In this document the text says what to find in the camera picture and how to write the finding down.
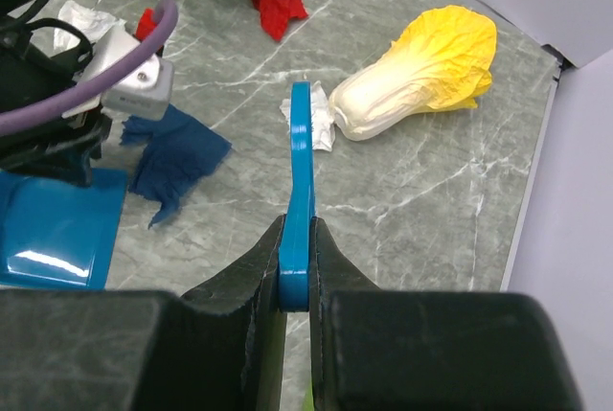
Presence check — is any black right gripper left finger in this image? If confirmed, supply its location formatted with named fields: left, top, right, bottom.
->
left=1, top=218, right=286, bottom=410

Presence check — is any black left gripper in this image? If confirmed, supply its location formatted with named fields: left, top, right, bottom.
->
left=1, top=0, right=111, bottom=186

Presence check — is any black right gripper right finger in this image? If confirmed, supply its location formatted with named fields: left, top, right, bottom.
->
left=309, top=218, right=583, bottom=410

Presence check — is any white paper scrap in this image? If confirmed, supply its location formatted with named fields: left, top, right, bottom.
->
left=279, top=84, right=337, bottom=152
left=54, top=0, right=126, bottom=52

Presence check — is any blue hand brush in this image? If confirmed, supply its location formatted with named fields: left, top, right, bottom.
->
left=279, top=81, right=315, bottom=312

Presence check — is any dark blue paper scrap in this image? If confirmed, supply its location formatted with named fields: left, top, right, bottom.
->
left=121, top=105, right=232, bottom=227

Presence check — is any blue dustpan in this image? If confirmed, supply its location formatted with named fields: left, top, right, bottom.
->
left=1, top=169, right=127, bottom=290

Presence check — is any red paper scrap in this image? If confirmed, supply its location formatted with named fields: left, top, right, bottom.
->
left=251, top=0, right=308, bottom=42

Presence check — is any yellow napa cabbage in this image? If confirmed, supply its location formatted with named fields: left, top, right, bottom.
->
left=329, top=5, right=497, bottom=141

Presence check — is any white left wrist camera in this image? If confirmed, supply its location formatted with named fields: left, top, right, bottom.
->
left=62, top=26, right=174, bottom=121

